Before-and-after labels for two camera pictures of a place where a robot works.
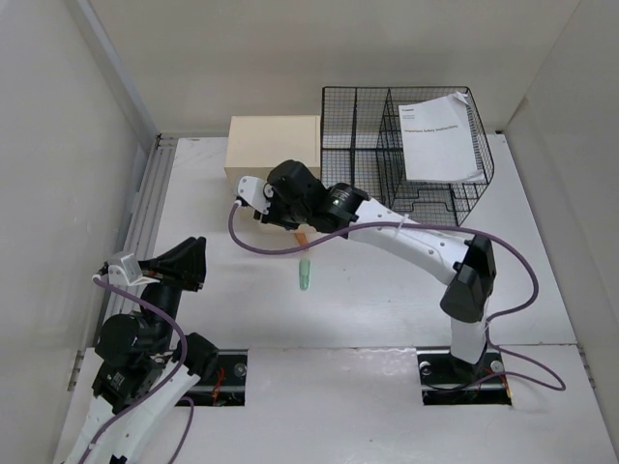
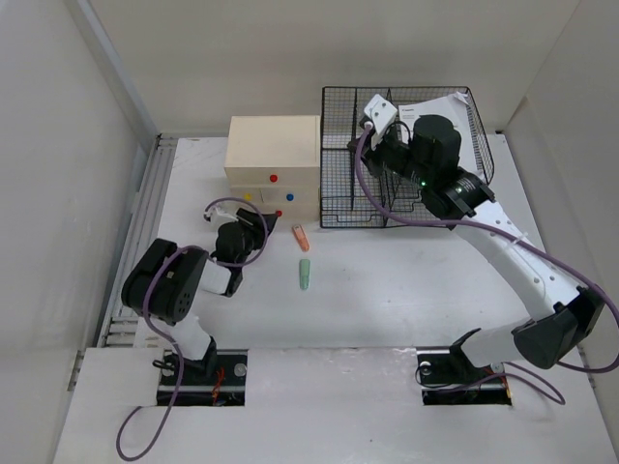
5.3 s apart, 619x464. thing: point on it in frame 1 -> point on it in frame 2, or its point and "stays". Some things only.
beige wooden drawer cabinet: x=256 y=144 stays
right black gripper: x=272 y=216 -> x=370 y=160
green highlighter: x=305 y=274 stays
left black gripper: x=182 y=266 -> x=254 y=223
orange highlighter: x=302 y=239 stays
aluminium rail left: x=133 y=269 stays
